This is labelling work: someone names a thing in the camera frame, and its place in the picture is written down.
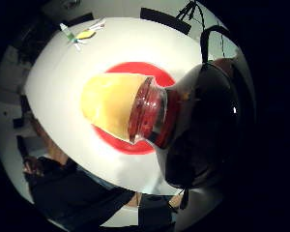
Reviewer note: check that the glass jar with yellow lid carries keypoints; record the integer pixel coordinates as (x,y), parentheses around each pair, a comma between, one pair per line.
(112,103)

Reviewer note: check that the red round plate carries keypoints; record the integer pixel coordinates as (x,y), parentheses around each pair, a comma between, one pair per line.
(132,68)

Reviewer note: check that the black chair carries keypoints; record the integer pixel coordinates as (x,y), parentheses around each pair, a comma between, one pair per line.
(166,20)
(79,18)

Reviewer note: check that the black tripod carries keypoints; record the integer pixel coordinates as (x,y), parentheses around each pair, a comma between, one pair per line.
(189,9)

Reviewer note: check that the white pen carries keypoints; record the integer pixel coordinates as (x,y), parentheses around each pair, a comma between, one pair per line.
(97,24)

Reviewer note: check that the yellow packet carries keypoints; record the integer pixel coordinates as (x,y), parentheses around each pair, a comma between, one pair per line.
(85,34)

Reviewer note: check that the green bottle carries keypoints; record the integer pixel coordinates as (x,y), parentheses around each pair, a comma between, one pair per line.
(67,32)

